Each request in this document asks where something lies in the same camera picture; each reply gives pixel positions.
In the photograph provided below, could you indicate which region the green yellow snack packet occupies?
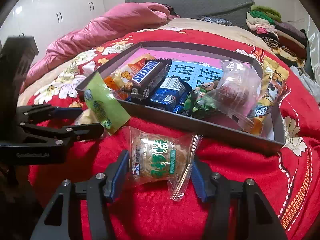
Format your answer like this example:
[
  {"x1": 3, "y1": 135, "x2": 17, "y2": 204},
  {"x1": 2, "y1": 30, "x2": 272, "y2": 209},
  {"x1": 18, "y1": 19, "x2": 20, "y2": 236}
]
[{"x1": 75, "y1": 73, "x2": 131, "y2": 137}]

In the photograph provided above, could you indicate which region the orange rice cake packet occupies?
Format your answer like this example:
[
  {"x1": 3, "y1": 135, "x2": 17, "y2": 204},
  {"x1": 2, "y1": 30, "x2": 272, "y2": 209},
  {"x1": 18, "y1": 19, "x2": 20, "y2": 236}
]
[{"x1": 104, "y1": 53, "x2": 155, "y2": 100}]

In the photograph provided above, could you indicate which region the green label rice cracker pack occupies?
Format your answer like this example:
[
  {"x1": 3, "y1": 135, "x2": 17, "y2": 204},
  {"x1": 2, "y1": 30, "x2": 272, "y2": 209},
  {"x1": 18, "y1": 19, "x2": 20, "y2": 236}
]
[{"x1": 124, "y1": 126, "x2": 202, "y2": 202}]

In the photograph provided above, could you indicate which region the snickers bar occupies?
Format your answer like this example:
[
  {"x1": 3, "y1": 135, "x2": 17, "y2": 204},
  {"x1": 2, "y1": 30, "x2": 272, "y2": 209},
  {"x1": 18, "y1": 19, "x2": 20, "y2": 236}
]
[{"x1": 121, "y1": 59, "x2": 172, "y2": 100}]

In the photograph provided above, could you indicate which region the blue wafer packet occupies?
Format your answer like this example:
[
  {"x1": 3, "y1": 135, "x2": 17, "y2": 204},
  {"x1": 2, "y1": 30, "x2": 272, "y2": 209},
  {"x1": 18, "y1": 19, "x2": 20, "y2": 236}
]
[{"x1": 148, "y1": 77, "x2": 192, "y2": 113}]

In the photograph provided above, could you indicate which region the clear pastry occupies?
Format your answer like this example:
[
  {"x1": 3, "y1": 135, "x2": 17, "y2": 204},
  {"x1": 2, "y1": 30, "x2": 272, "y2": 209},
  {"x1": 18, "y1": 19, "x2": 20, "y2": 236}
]
[{"x1": 202, "y1": 60, "x2": 261, "y2": 132}]

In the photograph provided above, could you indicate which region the black green pea snack pack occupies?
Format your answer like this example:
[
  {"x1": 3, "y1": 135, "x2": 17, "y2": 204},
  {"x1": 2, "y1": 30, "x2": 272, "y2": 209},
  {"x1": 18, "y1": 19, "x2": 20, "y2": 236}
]
[{"x1": 181, "y1": 81, "x2": 219, "y2": 119}]

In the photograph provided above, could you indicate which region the yellow cow snack packet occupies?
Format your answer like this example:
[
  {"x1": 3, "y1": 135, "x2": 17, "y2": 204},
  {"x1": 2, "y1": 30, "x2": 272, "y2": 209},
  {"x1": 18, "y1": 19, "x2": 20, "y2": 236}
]
[{"x1": 248, "y1": 56, "x2": 289, "y2": 135}]

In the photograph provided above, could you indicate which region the white wardrobe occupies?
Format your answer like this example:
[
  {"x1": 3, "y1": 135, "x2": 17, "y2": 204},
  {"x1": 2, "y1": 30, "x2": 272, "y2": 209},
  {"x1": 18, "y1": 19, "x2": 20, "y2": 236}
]
[{"x1": 1, "y1": 0, "x2": 105, "y2": 60}]

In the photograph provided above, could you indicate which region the dark shallow box tray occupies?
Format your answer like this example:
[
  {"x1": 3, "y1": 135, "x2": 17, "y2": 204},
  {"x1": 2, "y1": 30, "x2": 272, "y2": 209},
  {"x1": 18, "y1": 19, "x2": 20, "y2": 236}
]
[{"x1": 97, "y1": 41, "x2": 285, "y2": 156}]

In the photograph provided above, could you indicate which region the pink quilt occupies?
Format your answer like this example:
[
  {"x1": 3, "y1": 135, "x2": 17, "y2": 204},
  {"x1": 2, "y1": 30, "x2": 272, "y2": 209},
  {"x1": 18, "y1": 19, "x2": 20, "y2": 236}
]
[{"x1": 21, "y1": 3, "x2": 170, "y2": 91}]

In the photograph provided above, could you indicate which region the floral basket with clothes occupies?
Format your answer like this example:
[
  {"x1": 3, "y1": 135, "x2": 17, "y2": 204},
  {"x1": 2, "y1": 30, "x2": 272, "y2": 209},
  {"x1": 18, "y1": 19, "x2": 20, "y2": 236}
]
[{"x1": 290, "y1": 66, "x2": 320, "y2": 104}]

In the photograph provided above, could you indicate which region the pink Chinese workbook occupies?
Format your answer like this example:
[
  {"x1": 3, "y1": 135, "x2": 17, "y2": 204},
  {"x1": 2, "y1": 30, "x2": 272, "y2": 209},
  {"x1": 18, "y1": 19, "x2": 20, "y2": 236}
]
[{"x1": 125, "y1": 48, "x2": 223, "y2": 88}]

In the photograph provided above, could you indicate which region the beige bed sheet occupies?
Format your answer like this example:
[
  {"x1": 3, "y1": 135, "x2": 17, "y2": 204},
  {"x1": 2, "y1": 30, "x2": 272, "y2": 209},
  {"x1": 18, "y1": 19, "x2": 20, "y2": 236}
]
[{"x1": 17, "y1": 18, "x2": 273, "y2": 107}]

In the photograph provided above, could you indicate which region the stack of folded clothes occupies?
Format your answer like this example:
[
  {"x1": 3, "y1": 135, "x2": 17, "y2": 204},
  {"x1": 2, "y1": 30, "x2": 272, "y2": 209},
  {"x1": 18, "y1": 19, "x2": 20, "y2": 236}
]
[{"x1": 246, "y1": 5, "x2": 309, "y2": 68}]

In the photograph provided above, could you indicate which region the white satin curtain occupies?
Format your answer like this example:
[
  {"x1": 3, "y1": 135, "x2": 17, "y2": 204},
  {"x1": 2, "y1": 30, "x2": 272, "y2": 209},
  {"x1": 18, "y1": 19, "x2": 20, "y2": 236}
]
[{"x1": 306, "y1": 16, "x2": 320, "y2": 84}]

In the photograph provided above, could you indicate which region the blue patterned cloth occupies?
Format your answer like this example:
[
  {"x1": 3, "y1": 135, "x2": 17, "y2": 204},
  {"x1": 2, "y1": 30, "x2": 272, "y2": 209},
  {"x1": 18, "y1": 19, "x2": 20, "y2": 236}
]
[{"x1": 201, "y1": 16, "x2": 233, "y2": 26}]

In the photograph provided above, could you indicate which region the grey headboard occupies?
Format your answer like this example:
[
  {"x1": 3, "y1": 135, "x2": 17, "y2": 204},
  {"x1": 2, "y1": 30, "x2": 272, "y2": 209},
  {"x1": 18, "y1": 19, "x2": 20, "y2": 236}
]
[{"x1": 125, "y1": 0, "x2": 254, "y2": 29}]

